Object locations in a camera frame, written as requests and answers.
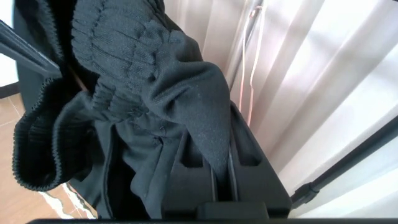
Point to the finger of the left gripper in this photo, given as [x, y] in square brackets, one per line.
[28, 53]

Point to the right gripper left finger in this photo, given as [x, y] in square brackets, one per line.
[189, 186]

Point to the black shorts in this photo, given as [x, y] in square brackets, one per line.
[140, 77]

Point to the black clothes rack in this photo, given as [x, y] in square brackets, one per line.
[342, 165]

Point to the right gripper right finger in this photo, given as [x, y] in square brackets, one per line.
[252, 180]

